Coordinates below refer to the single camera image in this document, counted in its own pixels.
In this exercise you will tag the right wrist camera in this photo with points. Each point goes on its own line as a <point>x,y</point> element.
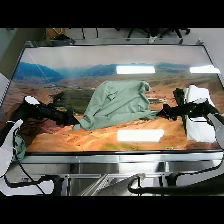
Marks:
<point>179,96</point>

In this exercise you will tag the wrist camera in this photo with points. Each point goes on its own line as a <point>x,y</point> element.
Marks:
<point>58,99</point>
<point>179,96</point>

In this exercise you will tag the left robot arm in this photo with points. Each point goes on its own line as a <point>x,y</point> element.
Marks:
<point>8,146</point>

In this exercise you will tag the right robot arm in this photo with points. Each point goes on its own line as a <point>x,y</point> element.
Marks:
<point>196,108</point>

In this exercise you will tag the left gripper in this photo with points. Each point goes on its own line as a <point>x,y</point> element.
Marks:
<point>67,118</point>

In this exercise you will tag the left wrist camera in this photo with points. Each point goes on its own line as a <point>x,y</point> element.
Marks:
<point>58,99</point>

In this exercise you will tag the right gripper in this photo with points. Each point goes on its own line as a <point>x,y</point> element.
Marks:
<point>168,112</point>

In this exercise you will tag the pale green garment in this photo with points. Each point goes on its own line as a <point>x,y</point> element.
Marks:
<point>20,147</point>

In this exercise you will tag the black chair base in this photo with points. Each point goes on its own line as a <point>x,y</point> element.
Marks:
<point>166,32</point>

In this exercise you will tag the silver frame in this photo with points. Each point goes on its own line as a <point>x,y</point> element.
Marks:
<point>113,160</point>

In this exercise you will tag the white garment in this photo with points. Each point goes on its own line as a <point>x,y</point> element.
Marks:
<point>200,129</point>

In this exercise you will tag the pale green shirt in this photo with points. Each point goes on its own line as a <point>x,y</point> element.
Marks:
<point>116,103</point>

